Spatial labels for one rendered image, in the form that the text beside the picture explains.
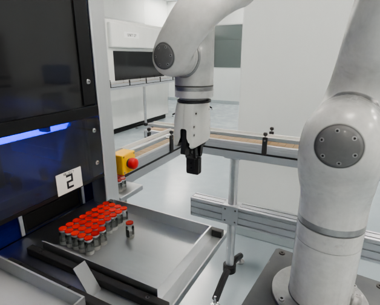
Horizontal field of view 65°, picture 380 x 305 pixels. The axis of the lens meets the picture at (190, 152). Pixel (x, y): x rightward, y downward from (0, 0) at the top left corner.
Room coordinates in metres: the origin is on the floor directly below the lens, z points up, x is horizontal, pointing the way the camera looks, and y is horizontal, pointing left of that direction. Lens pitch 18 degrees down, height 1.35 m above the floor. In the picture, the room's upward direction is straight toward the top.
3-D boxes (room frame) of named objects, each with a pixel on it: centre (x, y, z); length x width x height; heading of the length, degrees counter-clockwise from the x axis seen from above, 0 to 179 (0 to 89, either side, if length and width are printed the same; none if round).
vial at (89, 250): (0.63, 0.25, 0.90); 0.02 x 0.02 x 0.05
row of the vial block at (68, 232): (0.73, 0.27, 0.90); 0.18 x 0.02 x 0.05; 152
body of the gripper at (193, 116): (0.66, -0.01, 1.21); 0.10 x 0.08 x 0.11; 152
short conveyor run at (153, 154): (1.32, 0.23, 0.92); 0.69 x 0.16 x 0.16; 152
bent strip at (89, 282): (0.48, 0.17, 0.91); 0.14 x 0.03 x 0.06; 62
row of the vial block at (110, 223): (0.71, 0.23, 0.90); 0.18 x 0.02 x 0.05; 152
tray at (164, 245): (0.67, 0.15, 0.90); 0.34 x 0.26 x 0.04; 62
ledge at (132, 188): (1.03, 0.27, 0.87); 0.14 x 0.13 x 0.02; 62
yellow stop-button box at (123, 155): (1.00, 0.24, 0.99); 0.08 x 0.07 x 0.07; 62
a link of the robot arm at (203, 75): (0.66, -0.01, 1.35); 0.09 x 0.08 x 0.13; 150
